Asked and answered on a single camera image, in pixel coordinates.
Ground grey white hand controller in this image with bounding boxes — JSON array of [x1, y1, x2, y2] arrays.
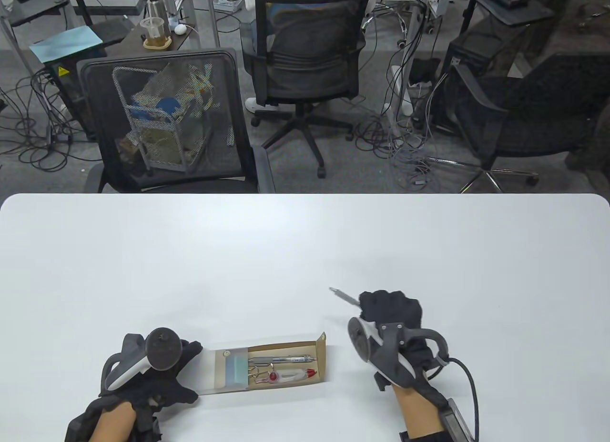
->
[[347, 316, 449, 391], [102, 327, 184, 393]]

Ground glass cup with straw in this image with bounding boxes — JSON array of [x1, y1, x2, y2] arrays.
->
[[139, 17, 173, 50]]

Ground pale blue eraser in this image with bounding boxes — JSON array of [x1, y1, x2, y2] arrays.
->
[[224, 357, 249, 386]]

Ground cardboard box with clear sleeve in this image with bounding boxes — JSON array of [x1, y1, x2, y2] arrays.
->
[[194, 332, 328, 396]]

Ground silver pen with clip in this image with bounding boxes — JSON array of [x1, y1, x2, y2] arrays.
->
[[329, 286, 362, 306]]

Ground silver retractable pen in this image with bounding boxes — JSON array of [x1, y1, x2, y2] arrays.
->
[[248, 355, 318, 365]]

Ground black swivel office chair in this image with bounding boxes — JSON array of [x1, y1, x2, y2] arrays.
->
[[241, 0, 368, 179]]

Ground white red correction tape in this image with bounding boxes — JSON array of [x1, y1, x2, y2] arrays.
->
[[267, 367, 318, 383]]

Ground person's left hand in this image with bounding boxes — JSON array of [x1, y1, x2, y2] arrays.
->
[[98, 333, 203, 408]]

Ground person's right forearm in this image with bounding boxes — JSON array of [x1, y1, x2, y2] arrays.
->
[[393, 384, 443, 440]]

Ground black computer tower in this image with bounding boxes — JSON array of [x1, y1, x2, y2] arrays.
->
[[441, 31, 503, 135]]

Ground black floor cables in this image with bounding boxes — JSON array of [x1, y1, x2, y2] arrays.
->
[[0, 66, 96, 172]]

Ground teal folder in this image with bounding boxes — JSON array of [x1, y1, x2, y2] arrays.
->
[[29, 25, 104, 64]]

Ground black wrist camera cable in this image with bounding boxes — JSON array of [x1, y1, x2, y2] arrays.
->
[[447, 358, 480, 440]]

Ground grey white left hand controller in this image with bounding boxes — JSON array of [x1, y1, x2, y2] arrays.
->
[[102, 327, 184, 393]]

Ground dark side desk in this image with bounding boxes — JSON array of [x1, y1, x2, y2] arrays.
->
[[109, 0, 195, 57]]

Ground black left wrist camera strap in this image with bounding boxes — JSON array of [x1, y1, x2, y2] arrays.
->
[[64, 396, 161, 442]]

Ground grey white right hand controller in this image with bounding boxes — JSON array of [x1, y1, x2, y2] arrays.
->
[[347, 316, 449, 391]]

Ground black chair with chrome base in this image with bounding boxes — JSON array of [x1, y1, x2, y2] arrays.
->
[[427, 50, 610, 194]]

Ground tangle of floor cables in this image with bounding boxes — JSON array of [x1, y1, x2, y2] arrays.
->
[[355, 70, 451, 191]]

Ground clear water bottle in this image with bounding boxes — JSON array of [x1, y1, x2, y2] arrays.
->
[[142, 0, 168, 39]]

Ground black mesh chair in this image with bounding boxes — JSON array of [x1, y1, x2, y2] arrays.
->
[[76, 48, 276, 194]]

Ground person's left forearm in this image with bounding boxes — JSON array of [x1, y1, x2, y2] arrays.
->
[[88, 401, 138, 442]]

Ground white wire basket cart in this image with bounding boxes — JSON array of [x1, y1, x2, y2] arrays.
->
[[112, 63, 235, 175]]

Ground person's right hand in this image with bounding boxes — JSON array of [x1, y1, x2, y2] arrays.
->
[[357, 290, 448, 401]]

